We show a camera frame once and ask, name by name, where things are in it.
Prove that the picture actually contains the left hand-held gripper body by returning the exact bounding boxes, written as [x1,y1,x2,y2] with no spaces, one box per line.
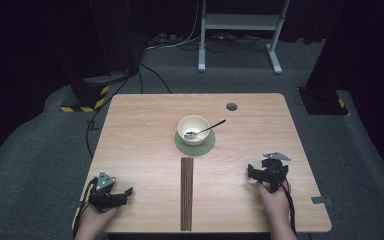
[88,170,128,212]

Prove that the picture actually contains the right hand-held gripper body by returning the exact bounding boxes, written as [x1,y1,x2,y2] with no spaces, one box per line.
[261,152,292,194]

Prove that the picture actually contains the cream ceramic bowl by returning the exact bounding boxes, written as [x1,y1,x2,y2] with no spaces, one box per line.
[177,115,211,147]

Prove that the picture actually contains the person's left hand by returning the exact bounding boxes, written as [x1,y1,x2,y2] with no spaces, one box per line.
[79,205,120,231]

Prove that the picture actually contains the person's right hand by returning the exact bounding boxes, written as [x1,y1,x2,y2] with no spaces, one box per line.
[257,181,293,225]

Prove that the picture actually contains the round green coaster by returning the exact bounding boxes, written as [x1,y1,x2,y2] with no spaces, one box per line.
[174,129,216,157]

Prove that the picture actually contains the black stand base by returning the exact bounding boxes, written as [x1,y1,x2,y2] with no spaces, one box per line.
[297,0,384,117]

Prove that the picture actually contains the black stand with striped base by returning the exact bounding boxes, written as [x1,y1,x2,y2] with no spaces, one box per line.
[59,0,148,113]

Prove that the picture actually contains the power strip on floor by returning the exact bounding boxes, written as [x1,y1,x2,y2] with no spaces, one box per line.
[147,31,178,46]

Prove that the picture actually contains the black braided left gripper cable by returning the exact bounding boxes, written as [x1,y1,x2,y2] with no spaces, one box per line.
[72,178,99,238]

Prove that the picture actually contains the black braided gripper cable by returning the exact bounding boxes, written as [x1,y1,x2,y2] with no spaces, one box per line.
[271,168,297,234]
[72,178,99,238]

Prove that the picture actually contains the black braided right gripper cable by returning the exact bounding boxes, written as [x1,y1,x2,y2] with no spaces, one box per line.
[271,168,297,234]

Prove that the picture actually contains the grey metal table bracket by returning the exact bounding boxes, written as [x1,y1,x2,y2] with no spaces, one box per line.
[310,196,333,206]

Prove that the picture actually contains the silver spoon with dark handle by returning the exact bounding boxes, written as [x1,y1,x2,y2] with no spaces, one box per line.
[183,119,227,140]

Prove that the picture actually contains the long black floor cable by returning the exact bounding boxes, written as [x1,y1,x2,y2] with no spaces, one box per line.
[85,71,134,158]

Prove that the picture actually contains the short black floor cable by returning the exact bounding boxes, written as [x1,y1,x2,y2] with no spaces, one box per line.
[138,62,173,95]

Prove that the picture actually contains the white floor cable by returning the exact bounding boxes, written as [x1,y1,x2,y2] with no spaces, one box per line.
[144,0,202,52]

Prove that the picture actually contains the white metal stand frame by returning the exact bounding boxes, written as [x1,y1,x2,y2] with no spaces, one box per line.
[197,0,292,75]

